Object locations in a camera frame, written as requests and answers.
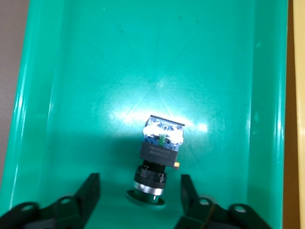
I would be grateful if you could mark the green plastic tray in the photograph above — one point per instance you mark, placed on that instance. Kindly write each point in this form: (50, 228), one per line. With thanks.
(166, 59)

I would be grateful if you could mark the green push button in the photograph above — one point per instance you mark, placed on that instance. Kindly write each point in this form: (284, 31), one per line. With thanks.
(158, 152)

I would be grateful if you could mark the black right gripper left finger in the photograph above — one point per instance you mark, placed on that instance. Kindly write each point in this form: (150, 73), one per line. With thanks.
(81, 210)

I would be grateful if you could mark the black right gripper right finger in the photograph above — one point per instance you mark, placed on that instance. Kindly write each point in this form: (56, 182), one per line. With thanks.
(195, 212)

